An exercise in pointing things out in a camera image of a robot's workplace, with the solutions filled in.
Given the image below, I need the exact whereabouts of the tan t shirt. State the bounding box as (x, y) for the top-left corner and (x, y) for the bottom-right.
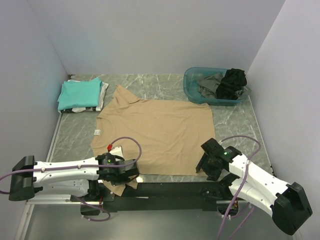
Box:
(89, 84), (217, 198)

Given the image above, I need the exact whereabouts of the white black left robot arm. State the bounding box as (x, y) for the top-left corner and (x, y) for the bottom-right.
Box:
(8, 153), (140, 202)

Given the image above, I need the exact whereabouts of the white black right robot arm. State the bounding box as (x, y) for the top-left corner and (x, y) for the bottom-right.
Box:
(195, 138), (313, 236)

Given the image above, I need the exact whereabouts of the black base crossbar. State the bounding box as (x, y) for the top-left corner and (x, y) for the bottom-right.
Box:
(81, 181), (233, 213)

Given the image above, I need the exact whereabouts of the teal plastic basket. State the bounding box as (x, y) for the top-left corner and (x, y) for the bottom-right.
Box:
(183, 67), (252, 106)

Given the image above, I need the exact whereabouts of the grey t shirt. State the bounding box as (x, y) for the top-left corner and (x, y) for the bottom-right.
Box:
(197, 72), (224, 99)

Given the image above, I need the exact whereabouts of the black t shirt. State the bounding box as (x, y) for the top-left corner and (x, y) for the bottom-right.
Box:
(215, 68), (247, 100)

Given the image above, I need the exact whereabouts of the folded teal t shirt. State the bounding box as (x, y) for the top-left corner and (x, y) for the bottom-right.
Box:
(57, 77), (104, 112)

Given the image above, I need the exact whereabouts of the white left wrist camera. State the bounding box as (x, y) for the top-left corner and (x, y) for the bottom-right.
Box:
(107, 144), (124, 158)

